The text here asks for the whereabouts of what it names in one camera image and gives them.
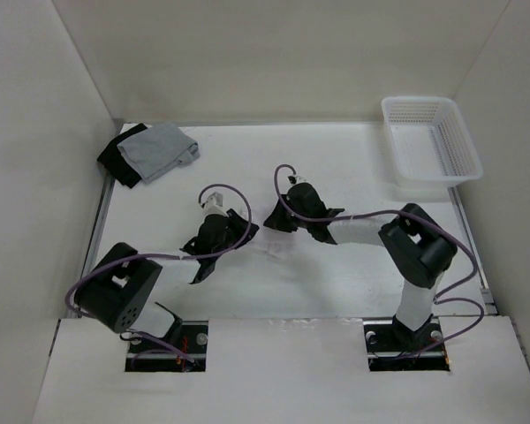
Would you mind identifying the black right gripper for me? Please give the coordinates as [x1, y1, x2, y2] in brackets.
[264, 193, 312, 232]

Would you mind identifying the white tank top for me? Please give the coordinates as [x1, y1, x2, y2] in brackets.
[239, 223, 314, 265]

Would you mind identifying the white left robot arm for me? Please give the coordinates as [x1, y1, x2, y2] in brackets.
[73, 208, 259, 333]

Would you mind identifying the grey folded tank top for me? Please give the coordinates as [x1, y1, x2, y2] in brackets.
[117, 122, 201, 185]

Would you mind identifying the black folded tank top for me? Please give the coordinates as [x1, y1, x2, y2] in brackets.
[97, 124, 147, 188]

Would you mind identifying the white plastic basket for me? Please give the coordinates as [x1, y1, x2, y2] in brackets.
[381, 96, 483, 189]

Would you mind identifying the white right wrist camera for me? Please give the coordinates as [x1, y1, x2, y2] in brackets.
[288, 174, 307, 186]

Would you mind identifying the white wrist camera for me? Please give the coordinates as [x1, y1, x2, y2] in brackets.
[288, 174, 307, 186]
[199, 192, 227, 216]

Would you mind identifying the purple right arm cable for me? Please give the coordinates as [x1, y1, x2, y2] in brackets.
[273, 164, 487, 354]

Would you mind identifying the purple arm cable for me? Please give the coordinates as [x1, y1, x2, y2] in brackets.
[65, 183, 254, 370]
[273, 164, 487, 354]

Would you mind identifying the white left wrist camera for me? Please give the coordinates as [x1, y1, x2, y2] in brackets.
[199, 192, 227, 216]

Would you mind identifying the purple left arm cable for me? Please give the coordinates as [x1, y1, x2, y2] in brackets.
[65, 183, 254, 370]

